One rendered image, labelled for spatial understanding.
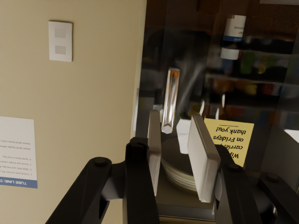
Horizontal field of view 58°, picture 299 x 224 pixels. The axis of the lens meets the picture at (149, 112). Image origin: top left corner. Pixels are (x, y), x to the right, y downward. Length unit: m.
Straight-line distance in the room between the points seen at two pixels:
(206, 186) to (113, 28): 0.72
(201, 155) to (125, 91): 0.71
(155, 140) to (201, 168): 0.03
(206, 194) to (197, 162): 0.02
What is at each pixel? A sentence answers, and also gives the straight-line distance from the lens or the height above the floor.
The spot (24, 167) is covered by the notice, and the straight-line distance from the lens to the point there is 1.08.
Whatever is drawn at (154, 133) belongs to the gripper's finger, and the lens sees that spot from 0.17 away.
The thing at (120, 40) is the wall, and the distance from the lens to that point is 0.84.
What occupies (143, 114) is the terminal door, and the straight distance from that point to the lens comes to 0.41.
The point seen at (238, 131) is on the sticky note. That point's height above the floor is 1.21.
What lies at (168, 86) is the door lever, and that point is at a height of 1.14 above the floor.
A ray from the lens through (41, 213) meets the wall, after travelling 1.18.
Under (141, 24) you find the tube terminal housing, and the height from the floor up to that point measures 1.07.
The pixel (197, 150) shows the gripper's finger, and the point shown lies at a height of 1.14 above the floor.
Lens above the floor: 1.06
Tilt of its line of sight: 20 degrees up
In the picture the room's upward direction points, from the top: 174 degrees counter-clockwise
